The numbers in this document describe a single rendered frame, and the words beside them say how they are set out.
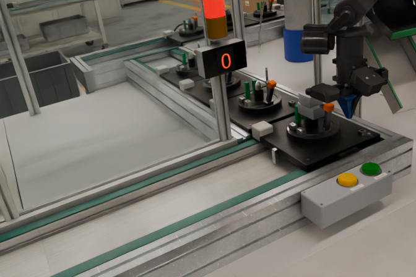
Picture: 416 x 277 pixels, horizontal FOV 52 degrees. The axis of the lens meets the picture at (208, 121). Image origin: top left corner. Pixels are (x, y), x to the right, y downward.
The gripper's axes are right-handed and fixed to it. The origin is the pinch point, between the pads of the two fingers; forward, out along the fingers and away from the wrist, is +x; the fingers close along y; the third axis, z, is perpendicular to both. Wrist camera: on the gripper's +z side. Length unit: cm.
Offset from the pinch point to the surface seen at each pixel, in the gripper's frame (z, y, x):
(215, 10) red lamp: -22.6, -20.0, -23.4
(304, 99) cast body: -13.4, -2.3, 2.1
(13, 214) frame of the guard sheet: -27, -76, 12
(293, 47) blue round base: -90, 53, 16
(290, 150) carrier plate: -9.4, -10.5, 12.4
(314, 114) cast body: -10.0, -2.0, 5.3
